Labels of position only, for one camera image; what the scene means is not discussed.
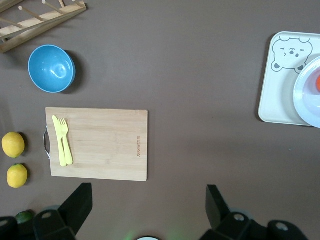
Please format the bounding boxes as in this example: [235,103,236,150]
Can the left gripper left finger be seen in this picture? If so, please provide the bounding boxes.
[33,182,94,240]

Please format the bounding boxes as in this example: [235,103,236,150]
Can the bamboo cutting board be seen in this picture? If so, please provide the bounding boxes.
[43,107,149,183]

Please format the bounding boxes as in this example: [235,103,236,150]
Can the green lime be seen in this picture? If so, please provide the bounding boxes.
[14,210,35,225]

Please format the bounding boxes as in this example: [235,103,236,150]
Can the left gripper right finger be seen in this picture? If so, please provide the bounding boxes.
[201,184,254,240]

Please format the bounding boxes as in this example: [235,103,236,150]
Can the wooden peg drying rack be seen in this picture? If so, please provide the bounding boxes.
[0,0,88,54]

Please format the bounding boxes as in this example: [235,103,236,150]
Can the blue bowl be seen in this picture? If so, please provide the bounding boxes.
[27,44,77,94]

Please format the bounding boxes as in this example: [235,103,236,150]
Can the cream tray with bear print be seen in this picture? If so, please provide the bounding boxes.
[257,30,320,127]

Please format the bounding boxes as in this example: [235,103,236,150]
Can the yellow lemon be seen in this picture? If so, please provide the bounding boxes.
[1,131,26,159]
[6,163,29,189]

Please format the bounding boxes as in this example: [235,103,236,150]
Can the pale lavender round plate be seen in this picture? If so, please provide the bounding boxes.
[293,55,320,129]

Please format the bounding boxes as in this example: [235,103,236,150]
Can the yellow plastic fork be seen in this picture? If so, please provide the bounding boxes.
[57,117,75,166]

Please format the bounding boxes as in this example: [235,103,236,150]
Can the yellow plastic knife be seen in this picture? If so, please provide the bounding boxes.
[51,115,68,168]

